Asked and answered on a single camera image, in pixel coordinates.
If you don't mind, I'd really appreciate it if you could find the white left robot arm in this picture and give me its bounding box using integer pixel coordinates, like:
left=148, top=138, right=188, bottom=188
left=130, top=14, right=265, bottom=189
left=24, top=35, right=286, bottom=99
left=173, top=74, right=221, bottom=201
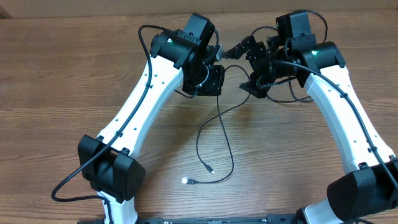
left=77, top=13, right=224, bottom=223

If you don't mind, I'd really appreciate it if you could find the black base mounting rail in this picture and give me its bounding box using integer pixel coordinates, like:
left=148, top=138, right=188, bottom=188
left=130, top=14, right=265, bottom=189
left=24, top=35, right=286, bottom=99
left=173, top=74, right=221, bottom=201
left=77, top=213, right=304, bottom=224

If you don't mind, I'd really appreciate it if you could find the black USB cable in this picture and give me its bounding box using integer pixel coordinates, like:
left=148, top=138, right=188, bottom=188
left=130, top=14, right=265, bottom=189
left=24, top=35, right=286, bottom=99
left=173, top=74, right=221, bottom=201
left=250, top=9, right=328, bottom=104

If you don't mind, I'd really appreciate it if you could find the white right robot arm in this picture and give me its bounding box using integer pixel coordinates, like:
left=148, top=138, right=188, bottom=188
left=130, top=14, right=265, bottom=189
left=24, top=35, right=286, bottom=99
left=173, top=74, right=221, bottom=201
left=223, top=9, right=397, bottom=223

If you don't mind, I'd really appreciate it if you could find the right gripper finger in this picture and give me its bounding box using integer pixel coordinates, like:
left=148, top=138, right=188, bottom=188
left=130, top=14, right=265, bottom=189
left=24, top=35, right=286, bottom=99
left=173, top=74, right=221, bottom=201
left=239, top=72, right=267, bottom=98
left=223, top=35, right=256, bottom=60

